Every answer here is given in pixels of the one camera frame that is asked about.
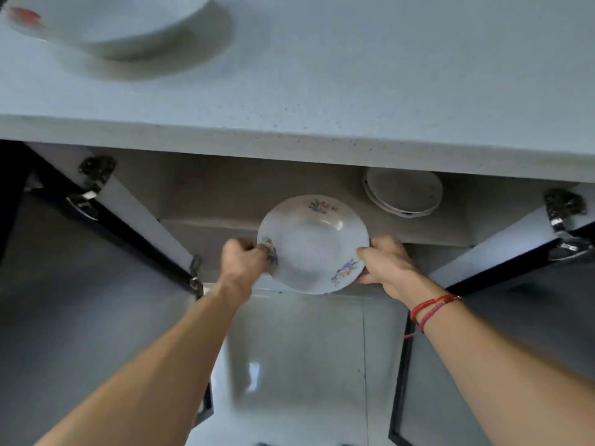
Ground white stone countertop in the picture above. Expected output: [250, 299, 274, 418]
[0, 0, 595, 184]

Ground large orange flower plate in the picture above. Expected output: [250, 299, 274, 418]
[2, 0, 213, 61]

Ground blue pink flower plate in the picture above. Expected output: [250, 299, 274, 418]
[256, 195, 371, 295]

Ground person's right hand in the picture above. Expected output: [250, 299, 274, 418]
[355, 235, 447, 312]

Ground small white plate pink flowers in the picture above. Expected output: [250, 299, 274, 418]
[364, 167, 444, 219]

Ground grey cabinet door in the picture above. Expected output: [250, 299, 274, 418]
[0, 141, 216, 428]
[388, 180, 595, 446]

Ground grey kitchen cabinet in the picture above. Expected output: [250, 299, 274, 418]
[0, 139, 595, 446]

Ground person's left hand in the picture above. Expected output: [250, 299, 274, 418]
[219, 236, 275, 305]

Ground red string bracelet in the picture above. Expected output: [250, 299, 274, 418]
[403, 294, 464, 339]

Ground person's right forearm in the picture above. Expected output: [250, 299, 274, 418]
[408, 290, 595, 446]

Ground person's left forearm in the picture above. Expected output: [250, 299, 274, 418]
[35, 282, 254, 446]

